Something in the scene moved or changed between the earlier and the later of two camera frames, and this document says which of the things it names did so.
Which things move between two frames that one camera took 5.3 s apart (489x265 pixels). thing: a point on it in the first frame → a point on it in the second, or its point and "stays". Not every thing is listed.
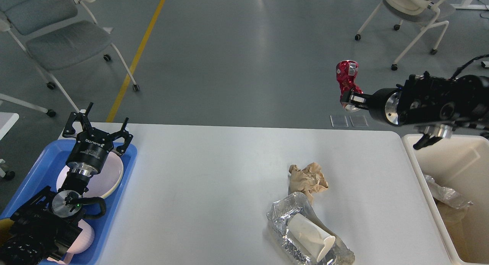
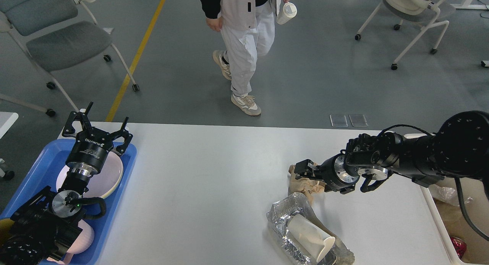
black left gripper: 91,148 stays
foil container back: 447,195 stays
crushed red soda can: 346,72 → 460,246
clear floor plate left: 339,121 stays
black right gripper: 382,104 → 333,173
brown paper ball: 308,180 stays
